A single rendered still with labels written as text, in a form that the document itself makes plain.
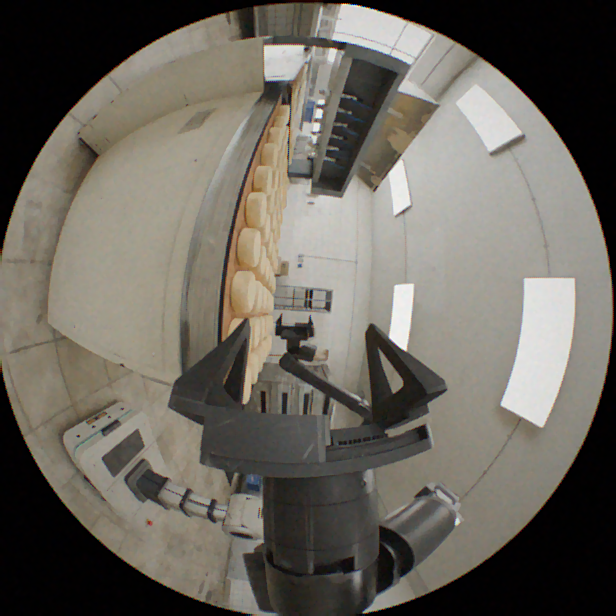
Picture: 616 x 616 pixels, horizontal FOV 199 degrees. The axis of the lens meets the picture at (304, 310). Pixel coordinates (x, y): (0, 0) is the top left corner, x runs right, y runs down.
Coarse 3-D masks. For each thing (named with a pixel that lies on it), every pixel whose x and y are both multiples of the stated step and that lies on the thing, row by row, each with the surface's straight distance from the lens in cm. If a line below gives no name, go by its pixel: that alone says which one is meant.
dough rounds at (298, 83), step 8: (304, 64) 113; (304, 72) 95; (296, 80) 73; (304, 80) 103; (296, 88) 63; (304, 88) 115; (296, 96) 72; (296, 104) 71; (296, 112) 77; (296, 120) 82; (296, 128) 89; (296, 136) 98
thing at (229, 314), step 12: (276, 108) 43; (264, 132) 33; (252, 168) 27; (252, 180) 27; (240, 204) 22; (240, 216) 22; (240, 228) 23; (228, 264) 19; (228, 276) 19; (228, 288) 20; (228, 300) 20; (228, 312) 20; (240, 312) 25; (228, 324) 20; (228, 372) 22
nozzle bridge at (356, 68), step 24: (336, 48) 69; (360, 48) 59; (336, 72) 65; (360, 72) 69; (384, 72) 70; (336, 96) 66; (360, 96) 71; (384, 96) 64; (336, 120) 75; (336, 144) 81; (360, 144) 74; (312, 168) 101; (336, 168) 90; (312, 192) 92; (336, 192) 91
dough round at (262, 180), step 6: (258, 168) 28; (264, 168) 28; (270, 168) 29; (258, 174) 27; (264, 174) 27; (270, 174) 29; (258, 180) 27; (264, 180) 27; (270, 180) 30; (258, 186) 27; (264, 186) 27; (270, 186) 30; (264, 192) 27
